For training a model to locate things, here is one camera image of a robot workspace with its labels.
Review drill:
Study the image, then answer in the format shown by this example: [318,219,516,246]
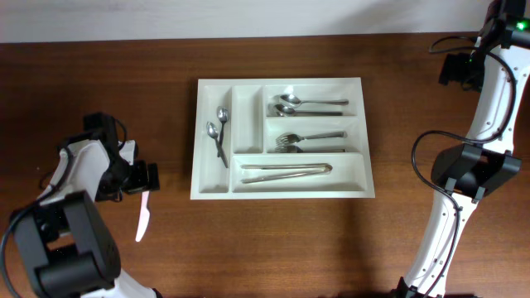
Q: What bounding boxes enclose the small steel spoon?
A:
[206,122,229,168]
[217,106,229,145]

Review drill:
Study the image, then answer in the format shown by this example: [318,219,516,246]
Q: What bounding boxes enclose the steel fork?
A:
[276,131,347,147]
[274,145,346,153]

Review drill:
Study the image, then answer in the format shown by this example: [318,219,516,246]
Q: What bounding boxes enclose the steel tablespoon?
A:
[272,104,343,117]
[279,94,349,108]

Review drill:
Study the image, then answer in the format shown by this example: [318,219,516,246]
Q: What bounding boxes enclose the steel kitchen tongs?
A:
[241,163,333,184]

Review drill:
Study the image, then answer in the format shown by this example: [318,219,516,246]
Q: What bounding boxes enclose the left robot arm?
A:
[1,113,160,297]

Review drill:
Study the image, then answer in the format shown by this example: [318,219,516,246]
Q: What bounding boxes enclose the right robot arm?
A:
[390,0,529,298]

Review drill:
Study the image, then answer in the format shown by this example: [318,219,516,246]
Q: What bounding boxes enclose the white plastic cutlery tray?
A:
[190,78,375,199]

